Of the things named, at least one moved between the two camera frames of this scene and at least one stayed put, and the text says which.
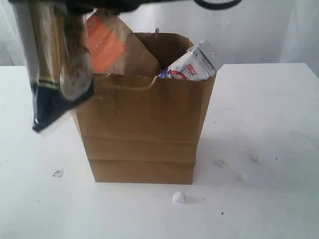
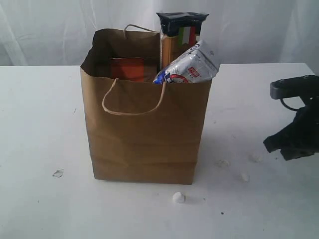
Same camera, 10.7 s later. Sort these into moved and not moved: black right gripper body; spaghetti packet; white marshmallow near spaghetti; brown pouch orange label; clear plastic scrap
Moved: brown pouch orange label; spaghetti packet; black right gripper body
Not moved: clear plastic scrap; white marshmallow near spaghetti
